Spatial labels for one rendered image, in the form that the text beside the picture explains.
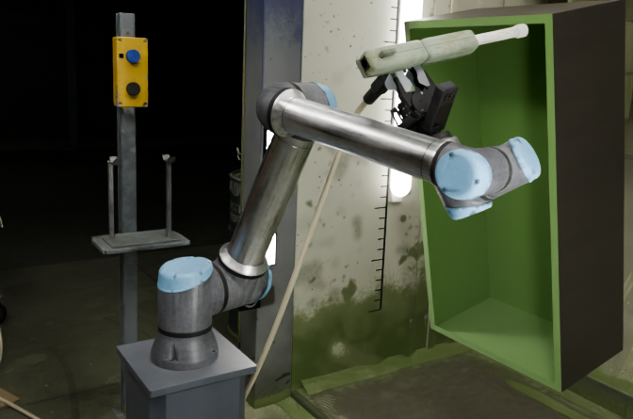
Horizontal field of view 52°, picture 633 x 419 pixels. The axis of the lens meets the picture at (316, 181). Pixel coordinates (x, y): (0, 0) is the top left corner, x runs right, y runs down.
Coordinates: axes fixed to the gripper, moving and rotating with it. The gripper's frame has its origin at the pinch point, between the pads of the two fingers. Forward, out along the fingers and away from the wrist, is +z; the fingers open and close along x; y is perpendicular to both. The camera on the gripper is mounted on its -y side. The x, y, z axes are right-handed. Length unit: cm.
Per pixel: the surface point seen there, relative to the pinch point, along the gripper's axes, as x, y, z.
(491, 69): 95, 62, 11
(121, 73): -19, 117, 66
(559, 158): 61, 26, -32
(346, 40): 73, 104, 54
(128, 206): -27, 148, 24
